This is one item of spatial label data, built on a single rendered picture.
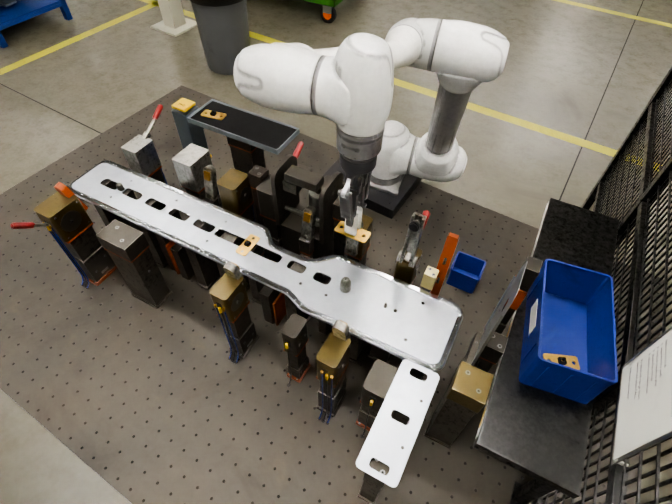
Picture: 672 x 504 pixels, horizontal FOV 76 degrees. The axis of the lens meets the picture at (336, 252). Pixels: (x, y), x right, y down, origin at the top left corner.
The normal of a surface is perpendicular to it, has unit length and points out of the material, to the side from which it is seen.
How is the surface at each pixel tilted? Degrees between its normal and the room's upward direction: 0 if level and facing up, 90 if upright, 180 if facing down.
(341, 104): 89
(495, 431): 0
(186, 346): 0
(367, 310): 0
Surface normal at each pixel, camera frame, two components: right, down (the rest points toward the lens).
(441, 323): 0.02, -0.63
